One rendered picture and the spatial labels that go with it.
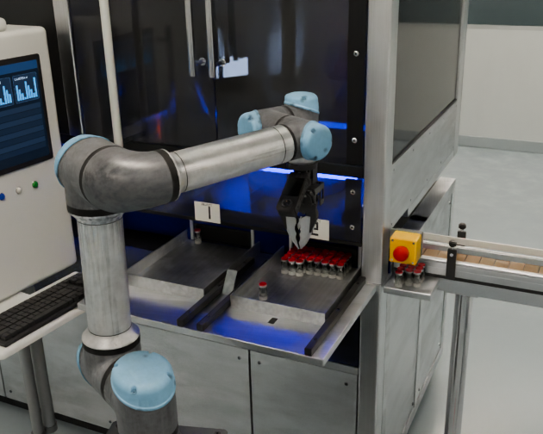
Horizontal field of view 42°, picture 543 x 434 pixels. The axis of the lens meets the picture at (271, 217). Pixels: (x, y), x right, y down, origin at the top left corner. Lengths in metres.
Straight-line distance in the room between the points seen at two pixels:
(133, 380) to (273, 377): 0.95
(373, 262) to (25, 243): 1.02
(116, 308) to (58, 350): 1.34
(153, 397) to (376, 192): 0.83
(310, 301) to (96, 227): 0.72
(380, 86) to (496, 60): 4.66
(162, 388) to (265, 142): 0.50
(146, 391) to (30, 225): 0.98
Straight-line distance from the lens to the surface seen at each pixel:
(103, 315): 1.43
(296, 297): 1.89
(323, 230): 1.95
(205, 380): 2.40
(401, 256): 1.87
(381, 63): 1.78
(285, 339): 1.71
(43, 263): 2.28
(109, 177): 1.22
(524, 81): 6.42
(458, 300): 2.09
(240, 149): 1.31
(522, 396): 3.17
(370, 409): 2.18
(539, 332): 3.64
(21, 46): 2.13
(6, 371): 3.01
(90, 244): 1.37
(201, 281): 2.00
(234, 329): 1.76
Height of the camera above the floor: 1.77
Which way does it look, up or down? 21 degrees down
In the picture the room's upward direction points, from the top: 1 degrees counter-clockwise
